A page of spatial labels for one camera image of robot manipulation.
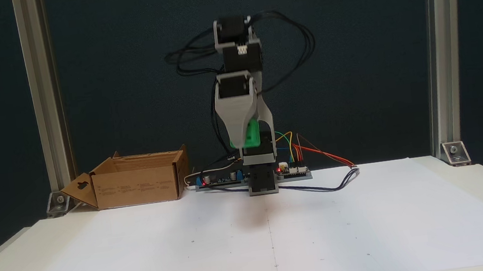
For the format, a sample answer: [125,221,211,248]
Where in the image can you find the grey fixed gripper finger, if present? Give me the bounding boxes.
[217,109,261,151]

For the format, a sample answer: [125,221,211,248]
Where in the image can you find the green dice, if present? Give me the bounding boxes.
[227,119,262,151]

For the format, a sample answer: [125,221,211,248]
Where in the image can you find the blue circuit board red LED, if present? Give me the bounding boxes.
[194,166,250,192]

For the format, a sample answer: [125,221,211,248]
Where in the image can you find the brown cardboard box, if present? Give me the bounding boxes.
[57,144,194,215]

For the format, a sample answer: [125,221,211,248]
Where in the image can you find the white paper sheet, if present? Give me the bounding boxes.
[0,149,483,271]

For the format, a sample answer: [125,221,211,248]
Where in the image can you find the black servo cable loops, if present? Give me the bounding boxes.
[163,29,238,167]

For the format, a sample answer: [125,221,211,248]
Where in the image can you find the thin white cable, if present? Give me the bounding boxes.
[183,162,240,189]

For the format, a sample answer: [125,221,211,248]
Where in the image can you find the coloured jumper wire bundle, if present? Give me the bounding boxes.
[275,129,306,166]

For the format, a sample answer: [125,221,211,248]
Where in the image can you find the circuit board with jumper wires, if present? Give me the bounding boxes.
[276,159,313,183]

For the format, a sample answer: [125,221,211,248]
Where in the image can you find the red and orange wire pair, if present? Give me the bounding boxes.
[296,127,357,175]

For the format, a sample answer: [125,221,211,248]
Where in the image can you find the black cable with white connector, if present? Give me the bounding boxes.
[249,3,361,199]

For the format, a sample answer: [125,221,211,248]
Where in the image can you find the aluminium frame post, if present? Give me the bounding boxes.
[413,0,480,157]
[11,0,78,198]

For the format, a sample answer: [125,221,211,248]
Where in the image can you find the metal corner bracket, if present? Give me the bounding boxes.
[44,189,73,219]
[440,140,473,168]

